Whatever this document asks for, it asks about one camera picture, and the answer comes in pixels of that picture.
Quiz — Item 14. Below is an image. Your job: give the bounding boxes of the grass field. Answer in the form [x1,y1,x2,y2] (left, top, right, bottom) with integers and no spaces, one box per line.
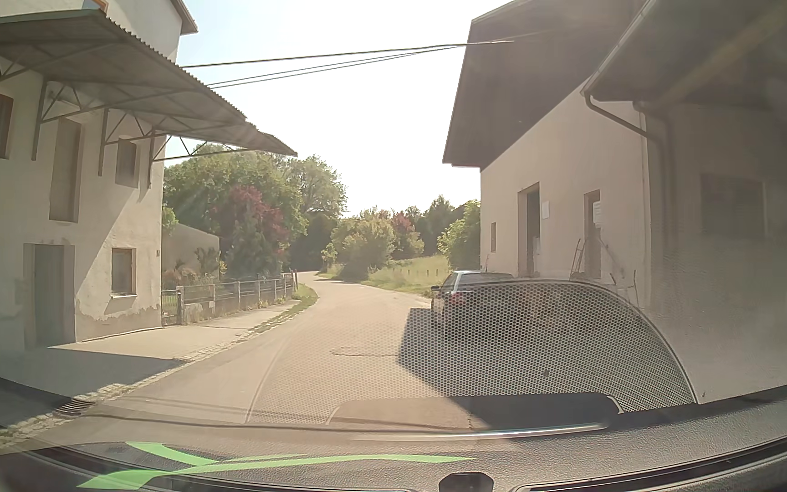
[318,256,452,297]

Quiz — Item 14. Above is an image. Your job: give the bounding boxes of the dark parked car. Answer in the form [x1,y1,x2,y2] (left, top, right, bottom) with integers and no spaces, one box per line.
[430,271,524,337]

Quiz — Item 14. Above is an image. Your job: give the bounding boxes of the grass verge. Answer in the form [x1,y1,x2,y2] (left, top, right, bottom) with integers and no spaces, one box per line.
[257,283,319,329]

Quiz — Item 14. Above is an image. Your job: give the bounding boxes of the grey asphalt road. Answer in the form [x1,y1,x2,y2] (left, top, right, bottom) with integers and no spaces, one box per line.
[25,271,787,445]

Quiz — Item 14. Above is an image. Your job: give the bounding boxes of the group of trees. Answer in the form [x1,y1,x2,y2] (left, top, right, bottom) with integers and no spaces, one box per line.
[161,145,482,280]

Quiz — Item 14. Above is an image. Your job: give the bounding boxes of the metal fence with posts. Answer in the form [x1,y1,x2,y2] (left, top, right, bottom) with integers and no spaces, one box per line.
[161,273,297,326]

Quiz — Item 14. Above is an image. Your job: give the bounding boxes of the beige building with dark roof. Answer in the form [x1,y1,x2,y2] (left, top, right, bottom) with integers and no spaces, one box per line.
[443,0,787,322]

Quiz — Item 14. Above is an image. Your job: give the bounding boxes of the small grey building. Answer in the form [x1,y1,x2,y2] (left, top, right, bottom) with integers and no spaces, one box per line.
[161,223,221,288]

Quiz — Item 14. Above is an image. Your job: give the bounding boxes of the concrete pavement with cobbled edge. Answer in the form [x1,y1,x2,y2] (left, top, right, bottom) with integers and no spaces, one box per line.
[0,301,302,455]

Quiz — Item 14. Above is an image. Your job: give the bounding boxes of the car's own bonnet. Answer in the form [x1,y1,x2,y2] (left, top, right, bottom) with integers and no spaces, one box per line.
[0,383,787,492]

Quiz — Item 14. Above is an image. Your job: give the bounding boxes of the pale building with metal canopy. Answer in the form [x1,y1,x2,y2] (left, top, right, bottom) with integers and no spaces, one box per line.
[0,0,297,353]

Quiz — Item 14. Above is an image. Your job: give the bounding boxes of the overhead wires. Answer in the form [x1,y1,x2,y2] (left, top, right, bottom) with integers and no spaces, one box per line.
[182,31,545,88]

